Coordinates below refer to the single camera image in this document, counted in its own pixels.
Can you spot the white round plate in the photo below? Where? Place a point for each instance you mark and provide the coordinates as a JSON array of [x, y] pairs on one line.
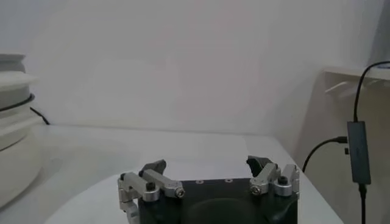
[[85, 210]]

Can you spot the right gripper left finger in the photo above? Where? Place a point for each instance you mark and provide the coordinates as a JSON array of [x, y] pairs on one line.
[[170, 188]]

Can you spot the cream electric cooker base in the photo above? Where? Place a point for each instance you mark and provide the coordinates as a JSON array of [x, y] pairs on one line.
[[15, 152]]

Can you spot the white side desk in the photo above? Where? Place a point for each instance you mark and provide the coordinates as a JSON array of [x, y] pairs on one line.
[[329, 121]]

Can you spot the grey usb hub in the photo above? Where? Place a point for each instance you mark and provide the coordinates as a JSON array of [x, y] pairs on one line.
[[359, 152]]

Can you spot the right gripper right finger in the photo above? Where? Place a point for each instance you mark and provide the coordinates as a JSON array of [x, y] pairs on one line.
[[262, 182]]

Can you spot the grey upright panel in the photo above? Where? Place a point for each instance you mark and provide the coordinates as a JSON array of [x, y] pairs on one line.
[[381, 30]]

